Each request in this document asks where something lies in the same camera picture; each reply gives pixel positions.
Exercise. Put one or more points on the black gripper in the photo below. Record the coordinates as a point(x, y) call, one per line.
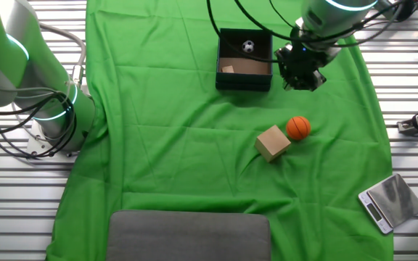
point(298, 65)

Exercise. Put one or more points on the orange toy basketball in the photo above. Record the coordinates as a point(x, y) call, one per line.
point(298, 128)

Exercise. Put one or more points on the dark green gift box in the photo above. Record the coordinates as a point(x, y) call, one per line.
point(241, 83)

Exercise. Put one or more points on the small toy soccer ball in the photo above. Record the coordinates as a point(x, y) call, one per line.
point(248, 46)

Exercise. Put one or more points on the large wooden block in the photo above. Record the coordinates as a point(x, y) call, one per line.
point(272, 143)

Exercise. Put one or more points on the small wooden block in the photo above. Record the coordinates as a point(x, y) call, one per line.
point(228, 69)

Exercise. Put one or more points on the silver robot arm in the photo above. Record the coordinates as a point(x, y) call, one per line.
point(6, 43)

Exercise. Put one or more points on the silver digital scale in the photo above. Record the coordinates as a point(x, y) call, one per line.
point(394, 199)

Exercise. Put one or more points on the green cloth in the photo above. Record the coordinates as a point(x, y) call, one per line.
point(158, 163)

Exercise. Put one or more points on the grey fabric cushion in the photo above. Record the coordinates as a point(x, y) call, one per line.
point(187, 239)

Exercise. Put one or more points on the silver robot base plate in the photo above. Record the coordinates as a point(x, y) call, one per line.
point(36, 143)

